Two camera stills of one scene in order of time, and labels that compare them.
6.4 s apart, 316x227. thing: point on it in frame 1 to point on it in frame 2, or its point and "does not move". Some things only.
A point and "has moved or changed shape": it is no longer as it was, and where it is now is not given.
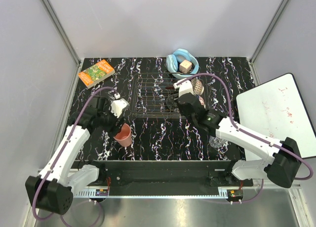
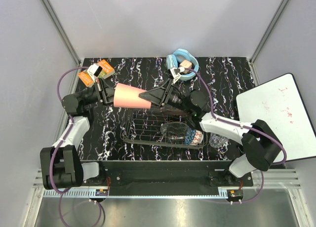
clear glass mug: (216, 142) does not move
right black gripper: (181, 110) to (161, 95)
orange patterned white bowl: (202, 101) has moved or changed shape
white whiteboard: (276, 110) does not move
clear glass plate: (172, 101) has moved or changed shape
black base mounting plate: (166, 178) does not move
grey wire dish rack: (150, 91) to (142, 127)
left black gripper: (113, 129) to (104, 92)
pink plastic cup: (124, 136) to (127, 96)
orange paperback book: (97, 73) does not move
